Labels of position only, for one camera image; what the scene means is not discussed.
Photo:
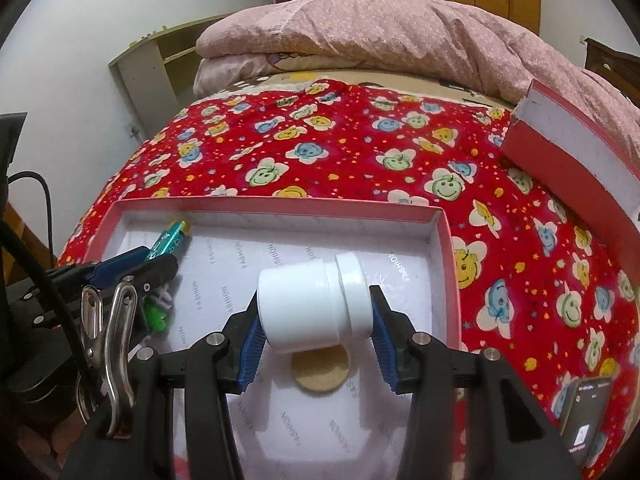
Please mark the dark wooden headboard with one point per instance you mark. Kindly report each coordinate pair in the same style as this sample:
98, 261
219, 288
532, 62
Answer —
607, 67

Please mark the teal tube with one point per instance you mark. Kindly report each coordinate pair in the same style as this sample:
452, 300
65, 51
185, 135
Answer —
167, 240

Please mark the pink cardboard box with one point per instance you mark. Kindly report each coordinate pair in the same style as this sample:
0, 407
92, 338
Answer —
225, 270

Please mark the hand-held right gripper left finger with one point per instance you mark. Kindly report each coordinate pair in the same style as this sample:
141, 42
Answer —
250, 347

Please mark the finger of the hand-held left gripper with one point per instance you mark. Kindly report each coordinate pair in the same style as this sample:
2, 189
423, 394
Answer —
120, 265
157, 275

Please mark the beige cartoon bed sheet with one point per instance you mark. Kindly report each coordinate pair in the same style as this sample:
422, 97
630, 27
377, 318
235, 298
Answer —
300, 77

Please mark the black smartphone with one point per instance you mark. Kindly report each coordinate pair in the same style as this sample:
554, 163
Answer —
585, 410

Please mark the brown wooden furniture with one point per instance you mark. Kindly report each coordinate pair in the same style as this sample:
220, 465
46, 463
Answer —
25, 240

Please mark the silver metal clip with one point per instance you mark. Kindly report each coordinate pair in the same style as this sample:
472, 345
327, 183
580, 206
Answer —
120, 350

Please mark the white plastic jar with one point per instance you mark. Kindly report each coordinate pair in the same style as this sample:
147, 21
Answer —
305, 305

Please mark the round cork coaster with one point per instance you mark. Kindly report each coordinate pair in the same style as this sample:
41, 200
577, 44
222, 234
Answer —
320, 375

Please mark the pink quilt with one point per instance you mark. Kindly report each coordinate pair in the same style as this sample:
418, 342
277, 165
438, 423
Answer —
375, 30

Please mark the red smiley printed blanket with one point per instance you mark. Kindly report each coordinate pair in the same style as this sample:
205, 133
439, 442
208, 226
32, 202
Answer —
350, 160

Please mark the pink box lid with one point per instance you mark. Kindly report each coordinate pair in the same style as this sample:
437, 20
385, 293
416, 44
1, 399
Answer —
565, 160

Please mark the beige wooden shelf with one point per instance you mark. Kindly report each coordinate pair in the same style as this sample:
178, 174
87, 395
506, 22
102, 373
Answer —
145, 75

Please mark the green figure toy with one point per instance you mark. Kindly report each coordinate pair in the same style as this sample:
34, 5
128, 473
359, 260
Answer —
157, 317

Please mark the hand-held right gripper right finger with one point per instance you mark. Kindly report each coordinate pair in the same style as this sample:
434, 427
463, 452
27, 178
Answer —
385, 355

